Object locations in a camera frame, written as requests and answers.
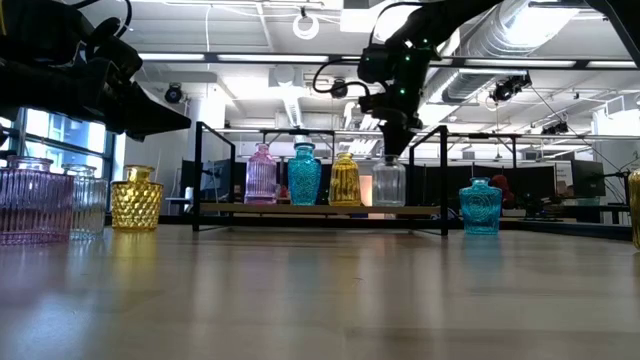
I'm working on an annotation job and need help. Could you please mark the yellow diamond-textured glass vase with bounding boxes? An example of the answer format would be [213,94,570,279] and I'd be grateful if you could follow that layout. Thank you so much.
[110,164,164,233]

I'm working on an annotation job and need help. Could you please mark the clear large ribbed glass jar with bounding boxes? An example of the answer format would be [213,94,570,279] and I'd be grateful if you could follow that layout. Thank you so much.
[371,154,407,208]

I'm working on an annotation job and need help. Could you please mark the clear squat ribbed glass vase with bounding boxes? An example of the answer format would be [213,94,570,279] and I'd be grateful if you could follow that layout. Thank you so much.
[62,163,109,241]

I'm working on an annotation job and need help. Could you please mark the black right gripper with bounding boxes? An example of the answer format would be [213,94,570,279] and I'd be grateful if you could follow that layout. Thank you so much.
[358,47,433,158]

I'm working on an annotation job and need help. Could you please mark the black aluminium table frame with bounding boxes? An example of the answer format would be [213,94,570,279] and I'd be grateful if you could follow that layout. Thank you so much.
[103,212,634,243]

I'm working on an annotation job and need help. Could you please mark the white LED light bar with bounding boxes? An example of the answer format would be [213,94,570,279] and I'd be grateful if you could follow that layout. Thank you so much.
[138,52,206,63]
[434,59,577,69]
[587,60,636,70]
[217,53,331,64]

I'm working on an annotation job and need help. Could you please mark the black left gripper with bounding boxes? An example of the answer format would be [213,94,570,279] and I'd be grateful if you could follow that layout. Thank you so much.
[19,18,193,143]

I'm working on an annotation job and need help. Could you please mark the black partition curtain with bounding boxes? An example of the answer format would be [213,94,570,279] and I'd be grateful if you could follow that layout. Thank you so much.
[234,160,556,207]

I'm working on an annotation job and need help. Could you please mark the background computer monitor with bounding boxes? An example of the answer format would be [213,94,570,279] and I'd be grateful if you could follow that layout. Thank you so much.
[571,159,607,199]
[180,158,234,205]

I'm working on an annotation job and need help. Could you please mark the large window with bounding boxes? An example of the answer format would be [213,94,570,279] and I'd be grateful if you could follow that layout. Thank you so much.
[0,107,120,214]

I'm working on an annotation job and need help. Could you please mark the black ceiling track light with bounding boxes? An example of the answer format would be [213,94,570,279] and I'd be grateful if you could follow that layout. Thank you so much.
[541,121,571,137]
[488,72,534,105]

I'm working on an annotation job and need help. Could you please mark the teal ring-pattern glass vase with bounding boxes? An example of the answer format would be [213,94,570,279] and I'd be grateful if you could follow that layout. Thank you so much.
[458,177,503,236]

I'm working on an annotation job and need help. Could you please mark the wooden shelf with black rails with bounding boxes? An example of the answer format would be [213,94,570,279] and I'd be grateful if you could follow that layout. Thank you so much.
[192,121,450,237]

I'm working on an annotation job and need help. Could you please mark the pink tall ribbed glass vase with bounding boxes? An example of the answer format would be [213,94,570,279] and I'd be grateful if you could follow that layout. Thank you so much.
[243,142,278,206]

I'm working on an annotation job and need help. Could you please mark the teal tall diamond-textured vase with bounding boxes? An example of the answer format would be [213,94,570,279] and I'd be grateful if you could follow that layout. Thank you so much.
[286,142,323,207]

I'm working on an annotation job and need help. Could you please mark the black metal background frame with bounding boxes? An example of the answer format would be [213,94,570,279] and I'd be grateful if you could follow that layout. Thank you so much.
[446,132,519,166]
[259,128,337,166]

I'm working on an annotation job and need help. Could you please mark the pink squat ribbed glass vase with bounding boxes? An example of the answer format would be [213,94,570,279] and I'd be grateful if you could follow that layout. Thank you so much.
[0,155,75,246]

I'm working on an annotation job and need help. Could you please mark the white ceiling ring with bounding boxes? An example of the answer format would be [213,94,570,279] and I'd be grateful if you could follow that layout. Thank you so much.
[292,13,321,41]

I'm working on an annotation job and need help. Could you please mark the white ventilation duct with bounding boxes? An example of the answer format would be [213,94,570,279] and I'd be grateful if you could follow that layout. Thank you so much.
[269,64,314,151]

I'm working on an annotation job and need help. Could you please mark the yellow tall ribbed glass vase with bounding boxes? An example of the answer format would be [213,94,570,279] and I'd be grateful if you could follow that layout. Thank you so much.
[328,151,362,207]

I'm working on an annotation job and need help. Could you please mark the person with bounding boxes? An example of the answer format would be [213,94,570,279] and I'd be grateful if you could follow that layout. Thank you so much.
[489,173,516,211]

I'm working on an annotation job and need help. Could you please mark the dark background desk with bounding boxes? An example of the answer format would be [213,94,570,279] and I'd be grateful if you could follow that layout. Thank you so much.
[544,202,632,226]

